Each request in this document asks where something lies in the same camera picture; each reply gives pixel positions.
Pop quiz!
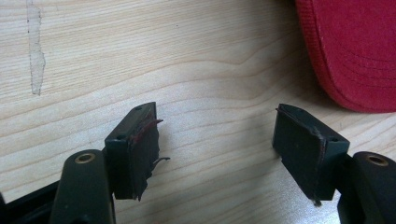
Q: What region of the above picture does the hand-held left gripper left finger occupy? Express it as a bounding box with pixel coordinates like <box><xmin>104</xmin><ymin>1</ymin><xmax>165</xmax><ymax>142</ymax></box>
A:
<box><xmin>104</xmin><ymin>101</ymin><xmax>171</xmax><ymax>202</ymax></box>

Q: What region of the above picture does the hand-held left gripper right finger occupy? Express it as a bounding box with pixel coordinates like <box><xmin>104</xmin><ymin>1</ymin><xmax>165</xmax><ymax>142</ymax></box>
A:
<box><xmin>272</xmin><ymin>103</ymin><xmax>351</xmax><ymax>207</ymax></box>

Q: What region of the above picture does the red cap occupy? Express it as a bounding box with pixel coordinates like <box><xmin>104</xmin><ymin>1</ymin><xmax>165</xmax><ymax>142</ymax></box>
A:
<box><xmin>293</xmin><ymin>0</ymin><xmax>396</xmax><ymax>114</ymax></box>

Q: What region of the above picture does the clear tape strip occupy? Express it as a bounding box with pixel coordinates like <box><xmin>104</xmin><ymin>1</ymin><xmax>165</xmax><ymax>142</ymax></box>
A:
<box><xmin>25</xmin><ymin>0</ymin><xmax>47</xmax><ymax>96</ymax></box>

